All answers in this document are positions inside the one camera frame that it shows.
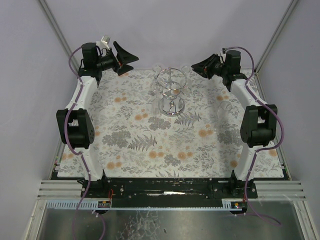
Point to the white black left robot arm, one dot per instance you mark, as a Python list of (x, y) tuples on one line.
[(74, 123)]

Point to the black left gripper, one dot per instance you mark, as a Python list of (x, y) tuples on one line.
[(117, 63)]

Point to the clear wine glass back left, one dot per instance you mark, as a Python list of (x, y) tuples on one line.
[(157, 68)]

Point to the clear round wine glass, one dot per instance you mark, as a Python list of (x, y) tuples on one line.
[(186, 69)]

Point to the floral patterned table mat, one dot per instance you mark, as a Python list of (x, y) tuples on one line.
[(130, 141)]

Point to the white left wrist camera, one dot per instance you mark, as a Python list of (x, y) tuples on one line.
[(104, 42)]

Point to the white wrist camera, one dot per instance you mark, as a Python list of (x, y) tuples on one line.
[(104, 42), (223, 52)]

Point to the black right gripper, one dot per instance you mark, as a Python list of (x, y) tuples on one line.
[(208, 68)]

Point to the grey slotted cable duct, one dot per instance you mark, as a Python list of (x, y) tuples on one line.
[(164, 205)]

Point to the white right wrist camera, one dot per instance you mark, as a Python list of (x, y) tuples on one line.
[(223, 52)]

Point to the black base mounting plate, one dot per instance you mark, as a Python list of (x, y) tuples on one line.
[(173, 189)]

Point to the chrome wine glass rack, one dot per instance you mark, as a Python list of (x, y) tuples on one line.
[(170, 82)]

